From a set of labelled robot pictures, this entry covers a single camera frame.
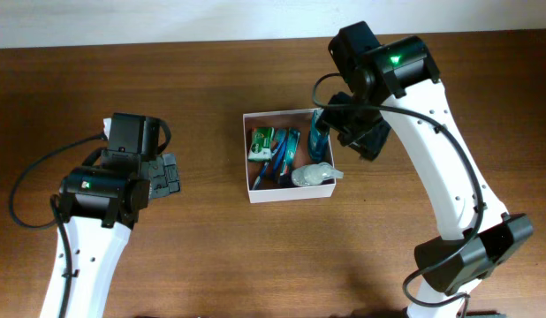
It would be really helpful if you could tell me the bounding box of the blue mouthwash bottle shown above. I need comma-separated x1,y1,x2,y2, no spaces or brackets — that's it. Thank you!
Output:
307,109,330,163

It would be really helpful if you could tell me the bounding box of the green white toothpaste tube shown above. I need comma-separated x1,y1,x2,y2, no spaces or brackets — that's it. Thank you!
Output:
277,128,300,187

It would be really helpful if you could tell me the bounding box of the purple foam soap pump bottle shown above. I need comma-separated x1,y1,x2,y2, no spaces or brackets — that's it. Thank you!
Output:
291,162,344,187

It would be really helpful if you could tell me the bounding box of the blue white toothbrush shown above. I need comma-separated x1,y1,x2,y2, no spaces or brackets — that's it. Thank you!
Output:
252,128,287,190

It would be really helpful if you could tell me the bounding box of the blue disposable razor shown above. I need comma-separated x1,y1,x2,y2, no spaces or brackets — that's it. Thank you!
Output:
268,137,288,180

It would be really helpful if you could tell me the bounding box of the green Dettol soap bar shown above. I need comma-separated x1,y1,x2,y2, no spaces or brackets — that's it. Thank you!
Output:
247,127,275,162

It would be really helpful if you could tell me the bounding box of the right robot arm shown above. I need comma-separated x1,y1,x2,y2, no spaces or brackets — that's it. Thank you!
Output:
319,22,533,317

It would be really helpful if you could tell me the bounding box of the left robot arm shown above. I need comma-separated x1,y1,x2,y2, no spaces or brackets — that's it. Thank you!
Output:
40,113,181,317

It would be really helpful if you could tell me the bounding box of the white cardboard box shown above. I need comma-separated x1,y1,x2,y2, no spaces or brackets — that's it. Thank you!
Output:
242,109,337,203

